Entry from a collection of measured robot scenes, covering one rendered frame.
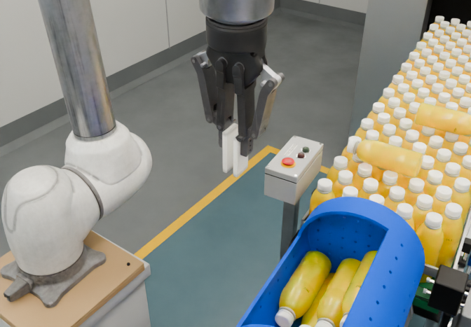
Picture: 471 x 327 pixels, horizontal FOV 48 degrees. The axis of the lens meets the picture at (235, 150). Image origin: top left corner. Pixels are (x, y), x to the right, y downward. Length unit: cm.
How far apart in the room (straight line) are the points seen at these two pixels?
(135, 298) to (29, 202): 41
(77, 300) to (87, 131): 38
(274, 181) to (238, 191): 168
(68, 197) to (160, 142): 251
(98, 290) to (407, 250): 69
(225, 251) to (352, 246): 158
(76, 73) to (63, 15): 12
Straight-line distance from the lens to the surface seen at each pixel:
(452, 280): 140
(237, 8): 60
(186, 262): 275
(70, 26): 113
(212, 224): 295
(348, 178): 147
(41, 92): 394
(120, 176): 126
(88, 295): 129
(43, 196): 116
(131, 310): 142
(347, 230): 126
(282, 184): 149
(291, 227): 169
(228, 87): 69
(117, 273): 132
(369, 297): 102
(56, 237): 120
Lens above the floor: 196
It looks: 34 degrees down
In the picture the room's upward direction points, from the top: straight up
